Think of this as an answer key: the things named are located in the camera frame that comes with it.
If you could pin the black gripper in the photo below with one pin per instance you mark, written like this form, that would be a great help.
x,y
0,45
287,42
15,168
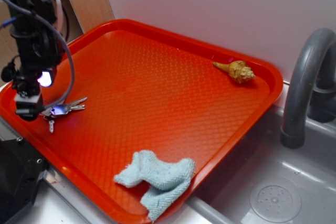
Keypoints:
x,y
35,66

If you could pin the silver keys bunch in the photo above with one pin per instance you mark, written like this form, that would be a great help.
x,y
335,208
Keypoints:
x,y
58,110

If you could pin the red plastic tray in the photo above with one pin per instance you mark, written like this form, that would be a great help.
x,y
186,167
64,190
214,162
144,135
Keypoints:
x,y
146,89

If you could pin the light blue terry cloth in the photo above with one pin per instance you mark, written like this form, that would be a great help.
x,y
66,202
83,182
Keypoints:
x,y
168,181

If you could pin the tan spiral seashell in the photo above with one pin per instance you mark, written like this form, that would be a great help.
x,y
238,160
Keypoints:
x,y
237,70

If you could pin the grey plastic sink basin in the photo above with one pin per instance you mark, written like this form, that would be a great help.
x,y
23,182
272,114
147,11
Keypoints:
x,y
261,181

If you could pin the dark grey faucet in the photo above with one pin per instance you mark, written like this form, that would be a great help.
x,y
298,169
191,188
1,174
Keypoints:
x,y
311,93

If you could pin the black octagonal mount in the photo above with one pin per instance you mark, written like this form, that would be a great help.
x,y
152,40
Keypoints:
x,y
22,169

